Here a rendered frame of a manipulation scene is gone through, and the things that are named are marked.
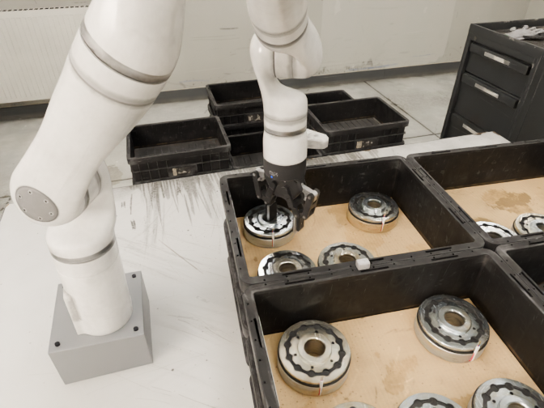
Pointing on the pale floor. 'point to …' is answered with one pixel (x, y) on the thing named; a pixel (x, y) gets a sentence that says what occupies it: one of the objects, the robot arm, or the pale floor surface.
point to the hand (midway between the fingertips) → (284, 218)
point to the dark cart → (499, 84)
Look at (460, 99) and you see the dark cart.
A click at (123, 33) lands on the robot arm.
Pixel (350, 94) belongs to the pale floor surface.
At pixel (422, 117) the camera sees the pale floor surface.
